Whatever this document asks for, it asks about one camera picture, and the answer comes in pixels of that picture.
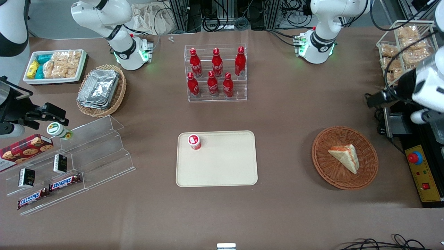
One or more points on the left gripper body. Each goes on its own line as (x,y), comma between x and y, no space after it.
(404,84)

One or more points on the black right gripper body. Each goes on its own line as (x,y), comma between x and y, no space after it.
(18,108)

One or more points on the triangular sandwich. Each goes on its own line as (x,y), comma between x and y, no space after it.
(347,158)

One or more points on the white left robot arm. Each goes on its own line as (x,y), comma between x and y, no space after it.
(322,21)

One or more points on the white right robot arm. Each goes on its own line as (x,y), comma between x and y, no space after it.
(104,17)

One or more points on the white rectangular snack tray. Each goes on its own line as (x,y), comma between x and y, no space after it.
(52,81)

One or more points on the tan oval wicker basket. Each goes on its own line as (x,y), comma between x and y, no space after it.
(118,97)

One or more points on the brown round wicker basket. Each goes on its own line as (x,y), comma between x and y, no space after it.
(333,173)

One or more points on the beige plastic tray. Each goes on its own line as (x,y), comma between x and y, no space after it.
(222,163)

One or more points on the green-lidded white cup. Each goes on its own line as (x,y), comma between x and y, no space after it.
(57,130)

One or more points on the brown fried snack pack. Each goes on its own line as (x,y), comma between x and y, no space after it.
(390,63)
(407,32)
(414,56)
(392,75)
(413,43)
(389,50)

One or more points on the clear-wrapped rice cracker pack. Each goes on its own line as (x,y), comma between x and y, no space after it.
(59,70)
(74,56)
(71,70)
(49,69)
(60,56)

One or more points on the teal snack packet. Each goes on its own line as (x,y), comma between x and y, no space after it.
(44,58)
(40,72)

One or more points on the red plaid cookie box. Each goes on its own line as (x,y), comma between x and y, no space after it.
(24,151)

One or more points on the yellow snack packet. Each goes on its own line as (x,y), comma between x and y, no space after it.
(32,68)

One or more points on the small black box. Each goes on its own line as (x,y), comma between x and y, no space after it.
(26,177)
(60,164)

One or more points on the black appliance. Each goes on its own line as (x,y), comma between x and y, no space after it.
(409,139)

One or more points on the stacked aluminium foil trays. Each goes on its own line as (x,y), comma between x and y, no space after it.
(99,88)

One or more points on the clear acrylic stepped shelf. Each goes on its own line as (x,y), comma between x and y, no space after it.
(104,152)

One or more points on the Snickers chocolate bar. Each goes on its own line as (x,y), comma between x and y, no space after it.
(65,182)
(33,199)

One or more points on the yellow emergency stop box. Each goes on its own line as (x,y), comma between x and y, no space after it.
(424,173)

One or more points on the beige cloth bag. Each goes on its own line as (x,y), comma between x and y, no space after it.
(149,19)

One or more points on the red cola bottle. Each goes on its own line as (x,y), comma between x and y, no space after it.
(217,64)
(228,86)
(212,86)
(195,64)
(240,62)
(193,86)

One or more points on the red white-lidded cup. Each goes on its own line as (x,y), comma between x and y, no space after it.
(194,141)

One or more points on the clear acrylic bottle rack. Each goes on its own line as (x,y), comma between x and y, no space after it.
(239,88)

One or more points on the silver white object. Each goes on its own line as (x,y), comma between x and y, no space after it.
(226,246)

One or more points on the aluminium frame rack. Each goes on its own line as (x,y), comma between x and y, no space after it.
(182,14)

